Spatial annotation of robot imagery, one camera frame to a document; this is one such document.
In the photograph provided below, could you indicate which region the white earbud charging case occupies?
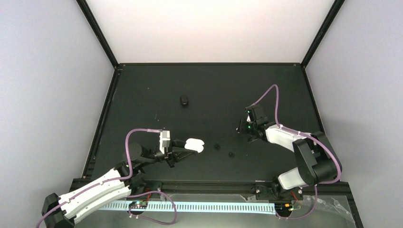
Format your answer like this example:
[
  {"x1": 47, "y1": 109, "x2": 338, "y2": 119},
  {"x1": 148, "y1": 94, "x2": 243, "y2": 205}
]
[{"x1": 184, "y1": 138, "x2": 204, "y2": 153}]

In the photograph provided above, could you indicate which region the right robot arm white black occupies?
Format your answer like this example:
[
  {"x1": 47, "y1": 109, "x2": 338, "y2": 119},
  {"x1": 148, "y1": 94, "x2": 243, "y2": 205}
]
[{"x1": 237, "y1": 105, "x2": 342, "y2": 199}]

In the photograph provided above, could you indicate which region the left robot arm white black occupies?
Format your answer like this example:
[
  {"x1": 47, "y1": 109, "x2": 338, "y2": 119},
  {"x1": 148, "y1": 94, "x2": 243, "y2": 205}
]
[{"x1": 41, "y1": 138, "x2": 204, "y2": 228}]

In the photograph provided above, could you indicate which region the left circuit board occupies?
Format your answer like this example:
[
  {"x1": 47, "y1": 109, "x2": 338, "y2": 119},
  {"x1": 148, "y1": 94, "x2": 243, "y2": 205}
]
[{"x1": 129, "y1": 201, "x2": 148, "y2": 209}]

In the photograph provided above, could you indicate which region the circuit board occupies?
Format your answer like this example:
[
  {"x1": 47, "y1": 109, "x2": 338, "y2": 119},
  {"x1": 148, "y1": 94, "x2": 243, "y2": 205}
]
[
  {"x1": 275, "y1": 203, "x2": 301, "y2": 211},
  {"x1": 129, "y1": 201, "x2": 148, "y2": 209}
]

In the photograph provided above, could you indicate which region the right circuit board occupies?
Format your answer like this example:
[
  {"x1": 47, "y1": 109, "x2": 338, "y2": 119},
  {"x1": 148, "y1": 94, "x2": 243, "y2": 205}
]
[{"x1": 275, "y1": 203, "x2": 301, "y2": 211}]

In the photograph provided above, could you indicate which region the clear plastic sheet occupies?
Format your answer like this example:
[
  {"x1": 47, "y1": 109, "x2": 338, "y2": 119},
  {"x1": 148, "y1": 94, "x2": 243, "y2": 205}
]
[{"x1": 241, "y1": 195, "x2": 356, "y2": 228}]

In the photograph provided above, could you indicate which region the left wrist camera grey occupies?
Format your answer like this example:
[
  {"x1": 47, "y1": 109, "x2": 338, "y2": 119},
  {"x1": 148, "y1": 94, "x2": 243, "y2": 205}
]
[{"x1": 159, "y1": 130, "x2": 171, "y2": 154}]

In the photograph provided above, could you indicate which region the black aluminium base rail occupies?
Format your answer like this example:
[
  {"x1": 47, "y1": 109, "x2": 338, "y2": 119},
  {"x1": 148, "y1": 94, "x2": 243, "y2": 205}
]
[{"x1": 67, "y1": 178, "x2": 350, "y2": 202}]

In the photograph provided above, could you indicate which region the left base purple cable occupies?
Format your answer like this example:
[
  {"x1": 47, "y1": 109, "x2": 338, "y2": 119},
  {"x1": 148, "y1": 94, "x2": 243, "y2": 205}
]
[{"x1": 127, "y1": 190, "x2": 178, "y2": 226}]

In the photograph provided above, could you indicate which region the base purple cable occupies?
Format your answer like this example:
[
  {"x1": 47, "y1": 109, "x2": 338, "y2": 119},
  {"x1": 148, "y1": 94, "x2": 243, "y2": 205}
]
[
  {"x1": 275, "y1": 185, "x2": 318, "y2": 220},
  {"x1": 127, "y1": 190, "x2": 178, "y2": 226}
]

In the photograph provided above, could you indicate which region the white slotted cable duct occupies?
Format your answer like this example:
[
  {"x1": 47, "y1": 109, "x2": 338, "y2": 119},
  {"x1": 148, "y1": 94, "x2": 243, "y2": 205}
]
[{"x1": 100, "y1": 200, "x2": 276, "y2": 215}]

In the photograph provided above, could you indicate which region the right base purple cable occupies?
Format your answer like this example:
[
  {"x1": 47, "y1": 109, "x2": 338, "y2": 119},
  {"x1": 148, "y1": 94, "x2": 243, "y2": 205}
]
[{"x1": 275, "y1": 185, "x2": 318, "y2": 220}]

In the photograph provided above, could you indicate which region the black frame post right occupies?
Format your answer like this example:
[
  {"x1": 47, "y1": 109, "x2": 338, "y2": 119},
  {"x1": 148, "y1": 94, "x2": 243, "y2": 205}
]
[{"x1": 301, "y1": 0, "x2": 345, "y2": 69}]

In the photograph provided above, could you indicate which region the black frame post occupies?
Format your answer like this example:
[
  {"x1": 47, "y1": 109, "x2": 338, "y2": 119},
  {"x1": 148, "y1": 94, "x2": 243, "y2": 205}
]
[
  {"x1": 301, "y1": 0, "x2": 345, "y2": 69},
  {"x1": 76, "y1": 0, "x2": 119, "y2": 68}
]

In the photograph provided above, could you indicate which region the black frame post left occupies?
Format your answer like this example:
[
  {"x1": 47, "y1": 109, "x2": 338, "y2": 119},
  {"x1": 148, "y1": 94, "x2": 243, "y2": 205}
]
[{"x1": 76, "y1": 0, "x2": 119, "y2": 68}]

